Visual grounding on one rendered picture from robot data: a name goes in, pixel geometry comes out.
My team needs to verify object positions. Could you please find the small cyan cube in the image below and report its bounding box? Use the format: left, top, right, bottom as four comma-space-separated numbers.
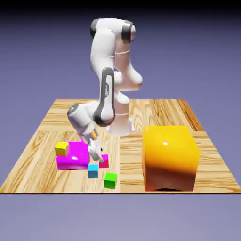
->
87, 164, 99, 179

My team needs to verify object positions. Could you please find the small green cube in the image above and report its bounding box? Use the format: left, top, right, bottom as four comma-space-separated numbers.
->
104, 172, 118, 189

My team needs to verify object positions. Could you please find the large orange box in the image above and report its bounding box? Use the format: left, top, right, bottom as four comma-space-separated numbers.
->
142, 125, 201, 192

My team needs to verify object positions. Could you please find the small yellow cube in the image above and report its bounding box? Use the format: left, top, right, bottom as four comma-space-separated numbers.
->
55, 141, 70, 157

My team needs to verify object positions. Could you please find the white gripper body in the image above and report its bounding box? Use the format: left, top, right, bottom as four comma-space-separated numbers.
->
87, 138, 104, 163

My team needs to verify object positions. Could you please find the large magenta box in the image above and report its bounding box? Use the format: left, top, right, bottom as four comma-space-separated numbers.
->
56, 141, 90, 171

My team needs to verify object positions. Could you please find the small pink cube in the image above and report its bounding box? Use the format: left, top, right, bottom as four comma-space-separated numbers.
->
99, 154, 109, 169

